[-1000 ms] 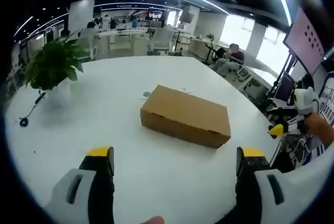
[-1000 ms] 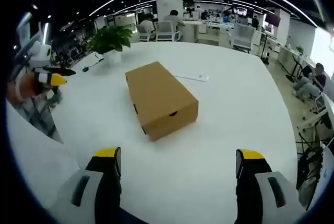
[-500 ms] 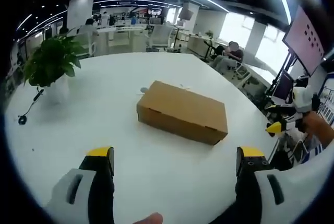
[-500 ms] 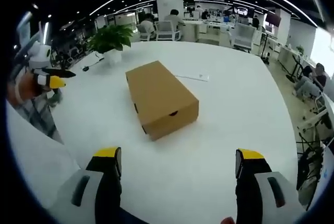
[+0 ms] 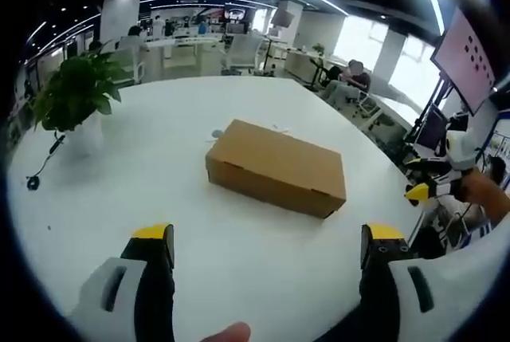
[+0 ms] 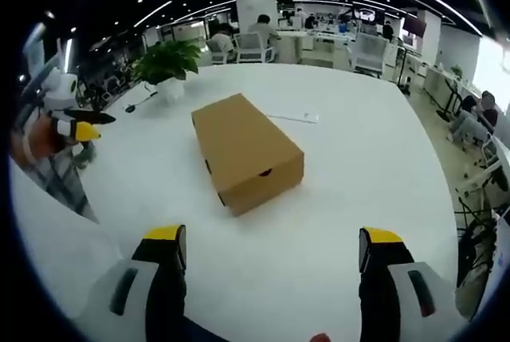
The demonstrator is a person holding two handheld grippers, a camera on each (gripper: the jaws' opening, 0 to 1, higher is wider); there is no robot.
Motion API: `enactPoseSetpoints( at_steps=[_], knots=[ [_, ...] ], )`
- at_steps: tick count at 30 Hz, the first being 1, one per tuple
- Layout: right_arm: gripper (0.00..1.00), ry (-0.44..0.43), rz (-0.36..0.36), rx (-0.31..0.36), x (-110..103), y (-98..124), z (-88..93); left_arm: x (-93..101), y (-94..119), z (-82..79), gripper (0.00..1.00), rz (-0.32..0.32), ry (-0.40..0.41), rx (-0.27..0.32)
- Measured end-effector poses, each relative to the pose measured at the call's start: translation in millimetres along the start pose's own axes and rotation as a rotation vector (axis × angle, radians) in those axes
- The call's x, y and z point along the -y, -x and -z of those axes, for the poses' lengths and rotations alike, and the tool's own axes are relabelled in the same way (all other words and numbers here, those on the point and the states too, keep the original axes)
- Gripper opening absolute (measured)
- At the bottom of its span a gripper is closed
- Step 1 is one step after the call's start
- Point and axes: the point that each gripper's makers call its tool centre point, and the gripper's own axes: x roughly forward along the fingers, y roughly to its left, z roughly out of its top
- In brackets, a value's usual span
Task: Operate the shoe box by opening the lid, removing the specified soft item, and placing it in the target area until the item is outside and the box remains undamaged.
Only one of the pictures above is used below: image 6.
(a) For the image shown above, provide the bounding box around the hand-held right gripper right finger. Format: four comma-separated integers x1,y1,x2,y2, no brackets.
357,226,475,342

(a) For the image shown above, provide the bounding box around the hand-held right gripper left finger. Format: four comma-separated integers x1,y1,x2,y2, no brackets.
75,224,188,342

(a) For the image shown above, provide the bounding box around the brown cardboard shoe box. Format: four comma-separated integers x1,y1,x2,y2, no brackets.
190,92,306,218

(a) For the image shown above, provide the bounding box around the person's left hand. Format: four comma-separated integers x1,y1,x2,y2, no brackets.
23,112,68,159

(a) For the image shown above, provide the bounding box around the green potted plant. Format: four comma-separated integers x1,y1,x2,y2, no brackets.
132,40,202,102

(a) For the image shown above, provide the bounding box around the white mesh office chair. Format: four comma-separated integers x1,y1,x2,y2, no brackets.
349,33,390,77
206,37,236,65
232,32,277,65

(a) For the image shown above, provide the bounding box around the white square pillar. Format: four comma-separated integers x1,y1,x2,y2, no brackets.
235,0,277,35

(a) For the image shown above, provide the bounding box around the flat white paper sheet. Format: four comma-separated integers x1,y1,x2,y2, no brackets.
269,105,320,125

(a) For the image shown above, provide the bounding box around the thin cable with plug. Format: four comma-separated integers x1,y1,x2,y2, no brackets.
124,90,161,114

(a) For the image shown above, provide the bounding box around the dark wall screen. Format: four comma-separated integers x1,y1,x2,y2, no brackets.
351,6,386,25

